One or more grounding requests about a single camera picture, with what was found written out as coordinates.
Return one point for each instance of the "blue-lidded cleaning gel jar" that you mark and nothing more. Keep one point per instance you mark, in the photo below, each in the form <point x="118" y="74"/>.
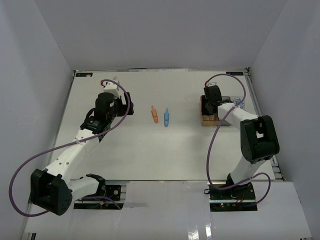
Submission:
<point x="239" y="102"/>

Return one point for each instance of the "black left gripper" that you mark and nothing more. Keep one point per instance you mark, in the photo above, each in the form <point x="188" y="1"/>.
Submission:
<point x="124" y="108"/>

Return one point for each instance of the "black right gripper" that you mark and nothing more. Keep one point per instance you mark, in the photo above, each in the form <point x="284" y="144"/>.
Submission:
<point x="205" y="111"/>

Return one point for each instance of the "grey transparent tray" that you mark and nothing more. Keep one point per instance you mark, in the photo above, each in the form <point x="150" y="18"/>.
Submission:
<point x="225" y="123"/>

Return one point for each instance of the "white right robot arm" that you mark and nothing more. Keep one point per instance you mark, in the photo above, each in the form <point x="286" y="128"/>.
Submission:
<point x="258" y="138"/>

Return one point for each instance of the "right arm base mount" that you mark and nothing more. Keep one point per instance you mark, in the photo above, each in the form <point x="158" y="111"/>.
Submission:
<point x="238" y="199"/>

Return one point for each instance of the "amber transparent tray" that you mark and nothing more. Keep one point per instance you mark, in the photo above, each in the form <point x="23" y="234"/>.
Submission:
<point x="205" y="118"/>

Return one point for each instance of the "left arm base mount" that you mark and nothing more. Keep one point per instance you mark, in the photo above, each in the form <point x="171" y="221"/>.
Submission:
<point x="112" y="197"/>

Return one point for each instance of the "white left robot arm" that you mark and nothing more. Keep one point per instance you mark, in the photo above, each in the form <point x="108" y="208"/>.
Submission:
<point x="53" y="188"/>

